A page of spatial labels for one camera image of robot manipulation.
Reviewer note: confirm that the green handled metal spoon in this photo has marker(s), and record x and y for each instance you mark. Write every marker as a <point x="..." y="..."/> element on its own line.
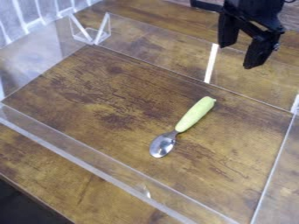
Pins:
<point x="163" y="143"/>

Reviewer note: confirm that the clear acrylic enclosure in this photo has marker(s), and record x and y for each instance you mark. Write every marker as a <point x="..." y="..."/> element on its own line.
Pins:
<point x="85" y="106"/>

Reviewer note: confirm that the clear acrylic triangle bracket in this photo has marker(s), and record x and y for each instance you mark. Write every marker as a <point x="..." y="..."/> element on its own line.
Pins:
<point x="90" y="35"/>

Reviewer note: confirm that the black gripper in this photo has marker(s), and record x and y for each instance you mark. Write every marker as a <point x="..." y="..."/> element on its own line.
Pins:
<point x="255" y="18"/>

